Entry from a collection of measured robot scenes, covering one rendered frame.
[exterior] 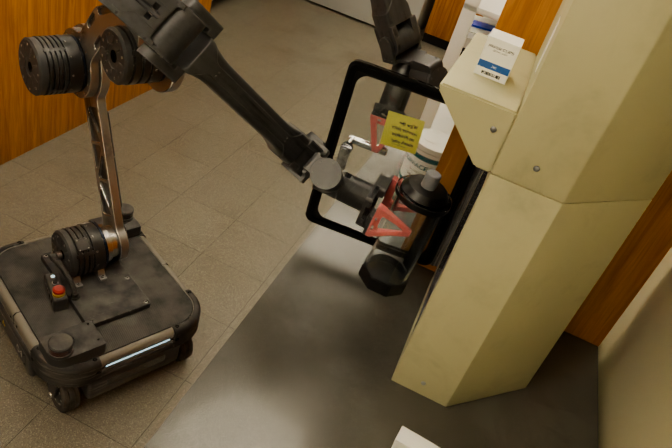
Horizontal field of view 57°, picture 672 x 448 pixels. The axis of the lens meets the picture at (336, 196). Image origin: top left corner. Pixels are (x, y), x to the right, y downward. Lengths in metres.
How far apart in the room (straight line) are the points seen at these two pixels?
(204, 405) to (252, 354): 0.14
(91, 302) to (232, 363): 1.08
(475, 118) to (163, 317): 1.49
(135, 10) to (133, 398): 1.57
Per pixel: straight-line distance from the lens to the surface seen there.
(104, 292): 2.19
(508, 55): 0.95
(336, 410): 1.12
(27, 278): 2.27
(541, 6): 1.22
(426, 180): 1.11
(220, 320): 2.49
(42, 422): 2.20
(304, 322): 1.23
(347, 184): 1.14
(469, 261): 1.00
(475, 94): 0.89
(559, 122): 0.88
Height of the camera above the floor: 1.81
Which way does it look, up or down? 33 degrees down
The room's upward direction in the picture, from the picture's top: 18 degrees clockwise
